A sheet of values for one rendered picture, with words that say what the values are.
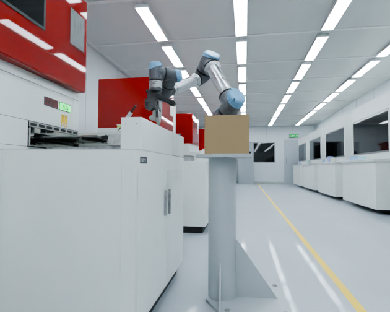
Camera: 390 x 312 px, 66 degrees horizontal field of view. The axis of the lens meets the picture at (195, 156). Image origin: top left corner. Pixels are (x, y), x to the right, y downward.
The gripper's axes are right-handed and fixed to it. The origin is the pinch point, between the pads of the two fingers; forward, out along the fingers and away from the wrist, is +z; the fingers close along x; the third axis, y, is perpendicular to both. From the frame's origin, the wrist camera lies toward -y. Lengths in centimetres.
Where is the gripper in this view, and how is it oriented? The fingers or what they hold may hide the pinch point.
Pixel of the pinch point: (159, 124)
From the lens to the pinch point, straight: 170.2
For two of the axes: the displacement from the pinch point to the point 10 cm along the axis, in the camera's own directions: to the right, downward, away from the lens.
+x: -1.6, -0.3, -9.9
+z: 0.0, 10.0, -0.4
